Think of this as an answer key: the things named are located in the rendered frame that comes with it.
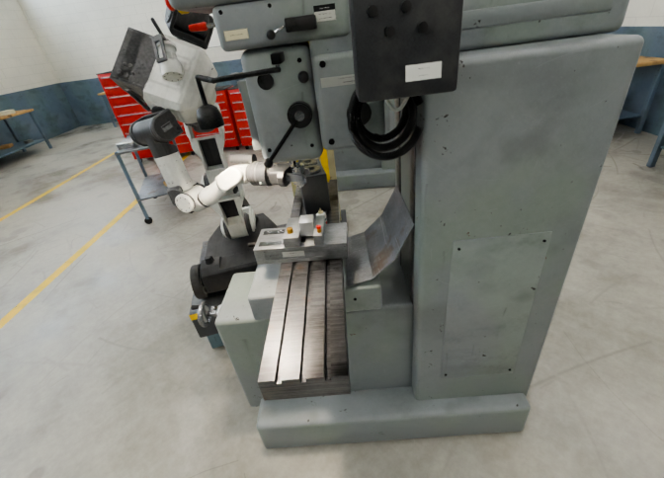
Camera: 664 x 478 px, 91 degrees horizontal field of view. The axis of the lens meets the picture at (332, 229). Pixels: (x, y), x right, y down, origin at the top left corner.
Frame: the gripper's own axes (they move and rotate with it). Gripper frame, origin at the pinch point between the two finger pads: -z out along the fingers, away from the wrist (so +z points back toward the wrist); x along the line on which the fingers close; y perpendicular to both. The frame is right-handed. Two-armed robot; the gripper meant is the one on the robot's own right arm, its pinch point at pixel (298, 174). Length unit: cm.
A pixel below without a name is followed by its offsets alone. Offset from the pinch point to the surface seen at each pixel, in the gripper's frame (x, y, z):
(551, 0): 10, -42, -69
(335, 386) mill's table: -52, 35, -25
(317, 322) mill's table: -36, 31, -15
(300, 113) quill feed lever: -11.0, -23.2, -9.0
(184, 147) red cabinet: 359, 113, 380
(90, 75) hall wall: 661, 11, 895
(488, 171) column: -5, -5, -59
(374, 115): -3.5, -20.2, -28.1
